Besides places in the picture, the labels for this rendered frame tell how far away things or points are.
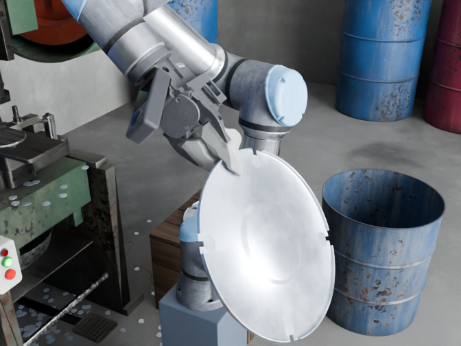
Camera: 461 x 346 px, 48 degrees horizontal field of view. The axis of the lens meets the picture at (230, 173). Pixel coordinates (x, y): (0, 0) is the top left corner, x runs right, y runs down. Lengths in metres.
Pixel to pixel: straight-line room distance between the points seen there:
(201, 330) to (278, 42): 3.57
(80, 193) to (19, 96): 1.71
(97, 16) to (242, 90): 0.43
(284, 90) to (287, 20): 3.56
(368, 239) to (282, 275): 0.99
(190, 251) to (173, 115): 0.61
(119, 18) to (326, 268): 0.50
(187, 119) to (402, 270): 1.24
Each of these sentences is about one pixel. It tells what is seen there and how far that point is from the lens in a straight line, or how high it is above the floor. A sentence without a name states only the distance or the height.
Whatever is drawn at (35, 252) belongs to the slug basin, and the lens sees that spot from 1.79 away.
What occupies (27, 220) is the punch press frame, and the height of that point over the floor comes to 0.57.
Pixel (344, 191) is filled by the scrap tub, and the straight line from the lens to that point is 2.05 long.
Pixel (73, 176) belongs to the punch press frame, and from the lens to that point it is 1.70.
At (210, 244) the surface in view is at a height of 0.99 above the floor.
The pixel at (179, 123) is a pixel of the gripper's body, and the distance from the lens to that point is 0.74.
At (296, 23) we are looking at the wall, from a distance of 4.58.
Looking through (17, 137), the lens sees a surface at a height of 0.78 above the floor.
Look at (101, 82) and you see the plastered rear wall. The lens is 3.90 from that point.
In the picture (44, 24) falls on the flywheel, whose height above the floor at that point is 1.04.
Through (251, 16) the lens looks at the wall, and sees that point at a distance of 4.73.
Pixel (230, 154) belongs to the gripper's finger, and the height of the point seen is 1.07.
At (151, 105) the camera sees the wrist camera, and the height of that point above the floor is 1.15.
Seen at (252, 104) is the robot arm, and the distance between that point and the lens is 1.07.
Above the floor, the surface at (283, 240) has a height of 0.94.
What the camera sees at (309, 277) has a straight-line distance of 0.82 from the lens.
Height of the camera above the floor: 1.38
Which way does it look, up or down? 28 degrees down
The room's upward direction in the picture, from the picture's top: straight up
